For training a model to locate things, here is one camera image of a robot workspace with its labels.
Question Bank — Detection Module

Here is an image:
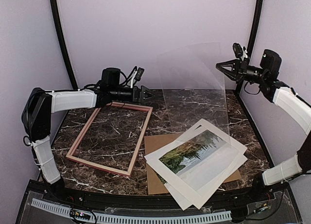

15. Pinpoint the clear acrylic sheet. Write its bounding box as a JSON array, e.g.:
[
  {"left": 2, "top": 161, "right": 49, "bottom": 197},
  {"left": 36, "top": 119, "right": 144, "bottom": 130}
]
[{"left": 156, "top": 42, "right": 230, "bottom": 134}]

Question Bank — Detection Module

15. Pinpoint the small circuit board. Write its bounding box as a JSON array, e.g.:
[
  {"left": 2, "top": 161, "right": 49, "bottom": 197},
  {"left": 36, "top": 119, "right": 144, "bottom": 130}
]
[{"left": 69, "top": 209, "right": 91, "bottom": 220}]

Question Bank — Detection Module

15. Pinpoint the black corner post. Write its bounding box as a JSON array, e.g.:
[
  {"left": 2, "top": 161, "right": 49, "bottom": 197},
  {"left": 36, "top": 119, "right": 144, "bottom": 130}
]
[
  {"left": 50, "top": 0, "right": 78, "bottom": 89},
  {"left": 235, "top": 0, "right": 265, "bottom": 91}
]

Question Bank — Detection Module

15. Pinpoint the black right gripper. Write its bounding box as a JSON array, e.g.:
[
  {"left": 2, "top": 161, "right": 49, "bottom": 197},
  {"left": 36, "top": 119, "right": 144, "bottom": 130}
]
[{"left": 217, "top": 57, "right": 267, "bottom": 84}]

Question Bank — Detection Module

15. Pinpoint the landscape photo print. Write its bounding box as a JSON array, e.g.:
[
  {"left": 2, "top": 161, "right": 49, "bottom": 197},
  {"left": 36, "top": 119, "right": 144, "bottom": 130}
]
[{"left": 159, "top": 130, "right": 230, "bottom": 185}]

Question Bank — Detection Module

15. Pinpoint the black left corner post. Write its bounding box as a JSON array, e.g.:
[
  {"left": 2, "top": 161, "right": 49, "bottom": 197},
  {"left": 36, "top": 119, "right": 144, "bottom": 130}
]
[{"left": 50, "top": 0, "right": 78, "bottom": 89}]

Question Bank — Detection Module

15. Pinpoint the grey slotted cable duct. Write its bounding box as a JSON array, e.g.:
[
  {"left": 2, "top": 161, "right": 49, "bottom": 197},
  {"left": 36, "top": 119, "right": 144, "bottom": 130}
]
[{"left": 31, "top": 198, "right": 232, "bottom": 224}]

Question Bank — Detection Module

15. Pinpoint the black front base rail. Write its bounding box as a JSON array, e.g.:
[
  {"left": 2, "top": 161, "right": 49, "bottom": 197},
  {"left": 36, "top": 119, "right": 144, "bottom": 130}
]
[{"left": 16, "top": 180, "right": 302, "bottom": 224}]

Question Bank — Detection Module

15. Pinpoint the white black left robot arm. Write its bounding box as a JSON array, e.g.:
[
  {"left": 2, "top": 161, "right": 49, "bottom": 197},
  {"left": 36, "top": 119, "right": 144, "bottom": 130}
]
[{"left": 21, "top": 67, "right": 155, "bottom": 203}]

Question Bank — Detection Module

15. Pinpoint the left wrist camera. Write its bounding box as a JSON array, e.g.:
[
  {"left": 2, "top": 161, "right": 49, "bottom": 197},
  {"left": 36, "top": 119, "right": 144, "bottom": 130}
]
[{"left": 131, "top": 66, "right": 145, "bottom": 82}]

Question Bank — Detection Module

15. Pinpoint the black right corner post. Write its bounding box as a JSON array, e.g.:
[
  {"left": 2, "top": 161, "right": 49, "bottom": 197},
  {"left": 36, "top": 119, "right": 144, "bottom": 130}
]
[{"left": 235, "top": 0, "right": 265, "bottom": 91}]

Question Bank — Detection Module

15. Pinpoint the light wooden picture frame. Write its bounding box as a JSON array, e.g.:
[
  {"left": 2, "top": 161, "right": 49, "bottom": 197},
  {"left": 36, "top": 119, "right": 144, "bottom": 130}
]
[{"left": 66, "top": 102, "right": 153, "bottom": 177}]

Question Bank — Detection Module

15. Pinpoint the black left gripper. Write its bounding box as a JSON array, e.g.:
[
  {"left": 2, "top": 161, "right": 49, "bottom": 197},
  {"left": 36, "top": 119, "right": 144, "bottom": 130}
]
[{"left": 110, "top": 86, "right": 158, "bottom": 103}]

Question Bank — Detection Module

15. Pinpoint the white mat board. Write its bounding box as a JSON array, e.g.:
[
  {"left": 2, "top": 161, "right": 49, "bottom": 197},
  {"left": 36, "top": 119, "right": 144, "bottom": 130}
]
[{"left": 145, "top": 119, "right": 247, "bottom": 210}]

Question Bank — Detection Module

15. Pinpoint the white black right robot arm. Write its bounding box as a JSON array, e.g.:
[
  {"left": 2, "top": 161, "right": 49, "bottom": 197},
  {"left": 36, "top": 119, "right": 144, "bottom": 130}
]
[{"left": 216, "top": 43, "right": 311, "bottom": 202}]

